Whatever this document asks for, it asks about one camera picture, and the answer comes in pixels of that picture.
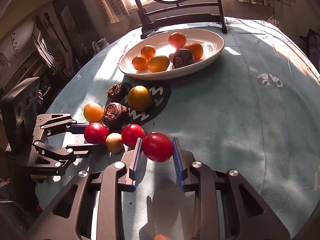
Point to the red tomato front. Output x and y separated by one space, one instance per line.
157 147

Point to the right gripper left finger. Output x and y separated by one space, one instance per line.
89 206

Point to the large mandarin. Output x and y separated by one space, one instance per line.
196 49

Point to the white jug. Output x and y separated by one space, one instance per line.
99 45

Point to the dark wrinkled fruit back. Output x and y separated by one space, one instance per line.
116 93

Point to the dark passion fruit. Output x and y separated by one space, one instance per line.
182 57

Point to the dark wrinkled fruit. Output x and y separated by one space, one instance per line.
116 93
115 115

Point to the round painted screen stand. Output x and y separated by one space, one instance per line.
149 27

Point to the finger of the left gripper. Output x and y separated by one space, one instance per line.
53 124
48 153

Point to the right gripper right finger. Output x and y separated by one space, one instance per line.
245 213

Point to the large orange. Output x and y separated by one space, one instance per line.
177 40

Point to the left checkered curtain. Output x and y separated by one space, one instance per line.
112 11

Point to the black patterned coaster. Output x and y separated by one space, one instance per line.
161 93

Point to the small tan fruit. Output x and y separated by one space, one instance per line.
114 143

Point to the yellow orange left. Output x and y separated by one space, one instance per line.
93 112

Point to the yellow-green round fruit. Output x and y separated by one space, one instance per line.
139 98

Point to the red tomato back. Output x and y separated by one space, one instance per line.
131 133

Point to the red tomato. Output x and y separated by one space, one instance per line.
131 133
96 133
157 147

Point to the orange small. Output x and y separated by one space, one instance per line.
148 51

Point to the red tomato far left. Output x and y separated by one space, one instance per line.
96 133

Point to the dark wrinkled fruit front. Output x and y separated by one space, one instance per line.
115 115

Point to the black camera box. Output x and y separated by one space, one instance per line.
19 112

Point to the white oval plate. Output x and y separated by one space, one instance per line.
211 42

